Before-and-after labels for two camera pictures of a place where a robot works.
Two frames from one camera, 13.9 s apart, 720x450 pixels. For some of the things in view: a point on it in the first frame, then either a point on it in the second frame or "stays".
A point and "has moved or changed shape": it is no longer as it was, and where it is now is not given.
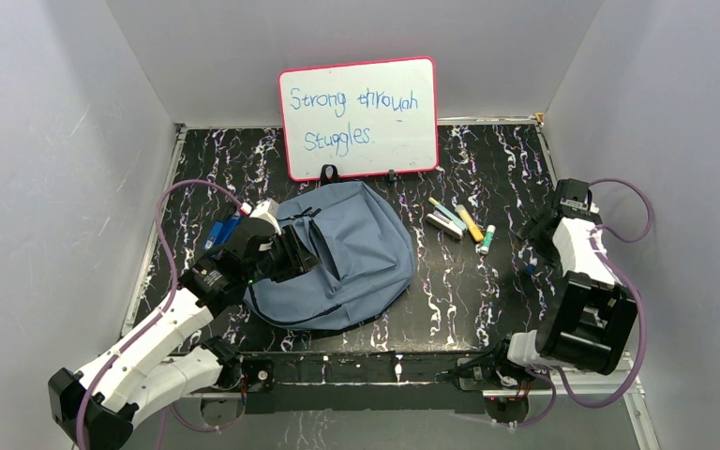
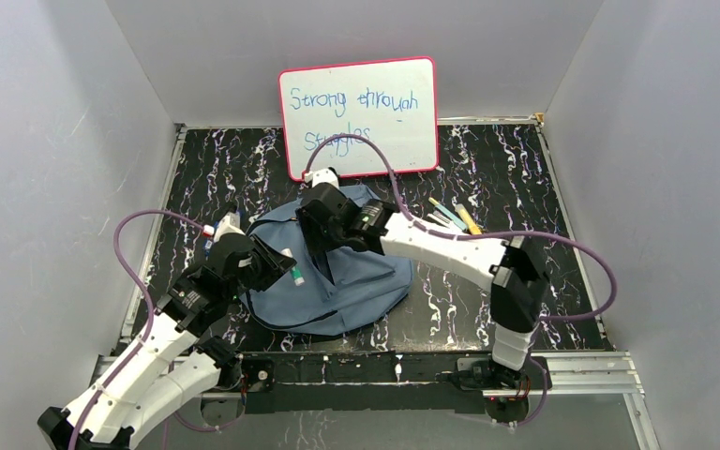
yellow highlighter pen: (471, 223) stays
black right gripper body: (532, 231) to (327, 237)
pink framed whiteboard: (365, 118) stays
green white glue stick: (487, 239) has moved or changed shape
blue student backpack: (364, 252) stays
